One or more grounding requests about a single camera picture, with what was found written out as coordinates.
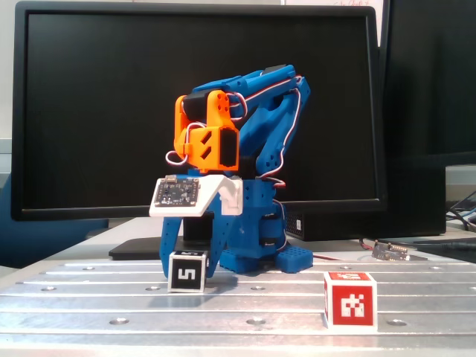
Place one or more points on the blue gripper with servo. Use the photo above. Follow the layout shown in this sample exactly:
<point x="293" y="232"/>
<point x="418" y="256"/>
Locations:
<point x="172" y="238"/>

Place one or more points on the black cube with white marker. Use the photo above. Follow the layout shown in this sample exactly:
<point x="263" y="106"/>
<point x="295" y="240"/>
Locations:
<point x="186" y="275"/>

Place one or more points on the blue and orange robot arm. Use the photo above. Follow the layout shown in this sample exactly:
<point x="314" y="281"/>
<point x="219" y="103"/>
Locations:
<point x="253" y="230"/>

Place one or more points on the red cube with white marker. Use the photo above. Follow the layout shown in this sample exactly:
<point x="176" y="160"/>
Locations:
<point x="351" y="305"/>

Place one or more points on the blue upholstered chair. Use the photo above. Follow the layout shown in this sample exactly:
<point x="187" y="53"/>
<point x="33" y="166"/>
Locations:
<point x="44" y="241"/>

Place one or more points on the black Dell monitor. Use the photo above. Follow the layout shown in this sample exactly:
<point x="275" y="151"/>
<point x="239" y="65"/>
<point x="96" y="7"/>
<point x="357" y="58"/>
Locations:
<point x="111" y="111"/>

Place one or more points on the small loose circuit board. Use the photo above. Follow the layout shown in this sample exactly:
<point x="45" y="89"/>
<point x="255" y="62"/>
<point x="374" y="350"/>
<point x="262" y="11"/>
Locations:
<point x="390" y="253"/>

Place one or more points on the black monitor without logo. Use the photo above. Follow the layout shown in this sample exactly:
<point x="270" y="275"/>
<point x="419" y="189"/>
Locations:
<point x="427" y="74"/>

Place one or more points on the white camera mount with board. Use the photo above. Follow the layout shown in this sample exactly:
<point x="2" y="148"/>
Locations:
<point x="208" y="189"/>

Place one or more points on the aluminium slotted base plate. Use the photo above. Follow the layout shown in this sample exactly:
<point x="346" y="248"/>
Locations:
<point x="223" y="334"/>

